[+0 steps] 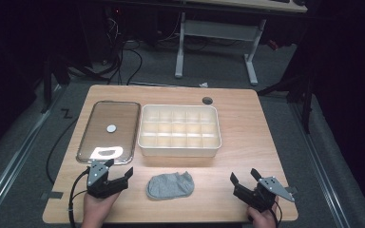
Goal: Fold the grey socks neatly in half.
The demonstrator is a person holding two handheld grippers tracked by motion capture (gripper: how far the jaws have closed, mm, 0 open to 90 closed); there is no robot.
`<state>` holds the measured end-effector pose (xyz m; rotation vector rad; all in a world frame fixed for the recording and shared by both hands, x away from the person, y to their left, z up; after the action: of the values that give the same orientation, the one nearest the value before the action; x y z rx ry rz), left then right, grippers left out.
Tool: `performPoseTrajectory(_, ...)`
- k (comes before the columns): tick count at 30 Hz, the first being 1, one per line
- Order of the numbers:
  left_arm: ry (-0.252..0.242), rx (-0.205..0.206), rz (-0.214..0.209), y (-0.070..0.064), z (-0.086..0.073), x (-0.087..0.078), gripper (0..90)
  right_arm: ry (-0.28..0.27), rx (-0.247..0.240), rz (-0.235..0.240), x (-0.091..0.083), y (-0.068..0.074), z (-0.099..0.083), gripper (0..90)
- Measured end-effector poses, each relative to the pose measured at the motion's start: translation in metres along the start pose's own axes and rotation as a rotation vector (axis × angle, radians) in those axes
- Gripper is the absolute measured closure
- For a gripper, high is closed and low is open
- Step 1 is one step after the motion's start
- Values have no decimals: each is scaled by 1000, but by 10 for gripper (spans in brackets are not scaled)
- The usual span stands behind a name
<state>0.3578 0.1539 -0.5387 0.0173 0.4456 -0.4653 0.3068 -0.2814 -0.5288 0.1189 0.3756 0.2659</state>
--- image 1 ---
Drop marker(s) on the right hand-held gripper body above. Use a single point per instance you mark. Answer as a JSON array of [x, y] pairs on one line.
[[259, 193]]

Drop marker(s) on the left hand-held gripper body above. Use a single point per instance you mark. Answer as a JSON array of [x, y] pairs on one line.
[[99, 185]]

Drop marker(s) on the grey sock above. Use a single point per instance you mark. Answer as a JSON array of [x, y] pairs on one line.
[[169, 186]]

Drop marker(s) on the white compartment storage box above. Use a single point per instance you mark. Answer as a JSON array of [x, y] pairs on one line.
[[179, 129]]

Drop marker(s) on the person's left hand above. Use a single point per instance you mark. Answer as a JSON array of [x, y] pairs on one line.
[[98, 210]]

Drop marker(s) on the person's right hand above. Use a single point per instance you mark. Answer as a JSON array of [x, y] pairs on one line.
[[263, 218]]

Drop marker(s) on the clear plastic box lid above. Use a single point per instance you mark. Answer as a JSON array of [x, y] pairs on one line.
[[114, 142]]

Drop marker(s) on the black tape strip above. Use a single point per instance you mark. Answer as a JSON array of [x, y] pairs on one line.
[[53, 195], [292, 190]]

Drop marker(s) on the round black table grommet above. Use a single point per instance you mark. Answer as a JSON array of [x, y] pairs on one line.
[[207, 100]]

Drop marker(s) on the black metal stand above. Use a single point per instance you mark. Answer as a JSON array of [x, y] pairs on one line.
[[52, 79], [301, 91]]

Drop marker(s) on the white paper scrap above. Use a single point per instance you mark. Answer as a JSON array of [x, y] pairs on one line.
[[203, 84]]

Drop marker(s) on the desk with white metal legs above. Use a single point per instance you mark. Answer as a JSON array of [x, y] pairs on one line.
[[218, 30]]

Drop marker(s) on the metal floor rail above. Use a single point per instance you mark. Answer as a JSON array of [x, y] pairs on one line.
[[15, 158], [320, 164]]

